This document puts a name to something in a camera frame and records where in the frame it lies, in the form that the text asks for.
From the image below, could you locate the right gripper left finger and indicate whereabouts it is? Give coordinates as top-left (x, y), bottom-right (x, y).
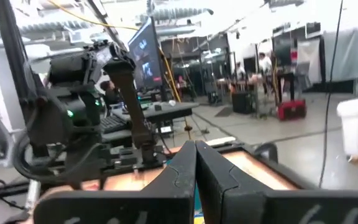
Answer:
top-left (33, 141), bottom-right (198, 224)

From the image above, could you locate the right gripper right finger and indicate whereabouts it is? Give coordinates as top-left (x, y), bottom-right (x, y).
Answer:
top-left (196, 140), bottom-right (358, 224)

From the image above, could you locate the black keyboard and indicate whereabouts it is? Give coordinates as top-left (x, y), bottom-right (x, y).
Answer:
top-left (99, 114), bottom-right (130, 134)

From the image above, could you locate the person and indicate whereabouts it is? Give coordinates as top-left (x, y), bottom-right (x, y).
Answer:
top-left (99, 80), bottom-right (122, 108)
top-left (234, 61), bottom-right (247, 82)
top-left (257, 52), bottom-right (273, 78)

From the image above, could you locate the black table clamp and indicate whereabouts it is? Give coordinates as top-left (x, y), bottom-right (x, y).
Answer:
top-left (253, 142), bottom-right (279, 164)

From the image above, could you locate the black desk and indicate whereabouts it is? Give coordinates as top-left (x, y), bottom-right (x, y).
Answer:
top-left (101, 101), bottom-right (200, 144)

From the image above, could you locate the black computer tower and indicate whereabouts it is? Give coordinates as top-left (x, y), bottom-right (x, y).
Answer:
top-left (231, 91), bottom-right (255, 115)

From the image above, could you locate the large black monitor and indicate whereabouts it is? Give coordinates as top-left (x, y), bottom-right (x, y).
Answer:
top-left (127, 16), bottom-right (167, 93)

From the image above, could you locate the red black equipment box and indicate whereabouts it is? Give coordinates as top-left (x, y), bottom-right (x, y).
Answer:
top-left (277, 98), bottom-right (307, 121)

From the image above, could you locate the white trash bin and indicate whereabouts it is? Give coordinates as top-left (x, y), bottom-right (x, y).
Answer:
top-left (336, 96), bottom-right (358, 159)

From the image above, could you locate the grey tarp sheet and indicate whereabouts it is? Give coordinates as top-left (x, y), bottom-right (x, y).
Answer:
top-left (321, 27), bottom-right (358, 84)

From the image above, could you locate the black table frame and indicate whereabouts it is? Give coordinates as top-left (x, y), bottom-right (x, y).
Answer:
top-left (0, 136), bottom-right (318, 203)

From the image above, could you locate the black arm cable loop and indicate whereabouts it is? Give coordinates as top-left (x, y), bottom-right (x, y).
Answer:
top-left (12, 130), bottom-right (105, 185)

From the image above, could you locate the black frame pole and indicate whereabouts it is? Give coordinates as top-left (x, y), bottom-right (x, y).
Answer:
top-left (0, 0), bottom-right (35, 103)

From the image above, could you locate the hanging black cable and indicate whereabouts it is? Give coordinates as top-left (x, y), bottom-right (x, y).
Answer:
top-left (318, 0), bottom-right (344, 189)

